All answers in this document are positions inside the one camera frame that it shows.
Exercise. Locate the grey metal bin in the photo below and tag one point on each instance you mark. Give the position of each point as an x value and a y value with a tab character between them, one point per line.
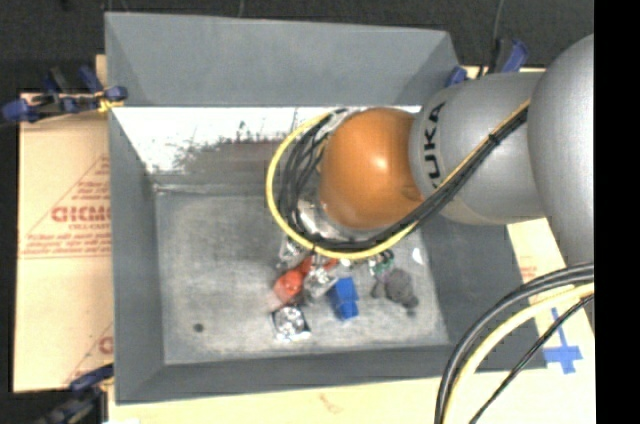
210	262

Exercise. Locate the clear glass jar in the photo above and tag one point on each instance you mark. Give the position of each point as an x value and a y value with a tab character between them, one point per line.
291	324

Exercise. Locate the brown cardboard board, red print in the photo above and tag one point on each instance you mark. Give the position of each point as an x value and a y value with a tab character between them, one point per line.
60	262

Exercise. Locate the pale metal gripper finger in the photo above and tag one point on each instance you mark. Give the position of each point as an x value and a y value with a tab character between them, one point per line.
320	281
289	253

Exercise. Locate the blue toy block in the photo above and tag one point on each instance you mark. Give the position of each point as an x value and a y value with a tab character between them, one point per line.
344	297

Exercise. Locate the red and orange plastic toy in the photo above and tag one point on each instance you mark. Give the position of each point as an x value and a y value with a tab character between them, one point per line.
288	284

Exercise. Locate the grey toy animal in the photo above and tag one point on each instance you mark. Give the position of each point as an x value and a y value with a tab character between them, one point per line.
398	287

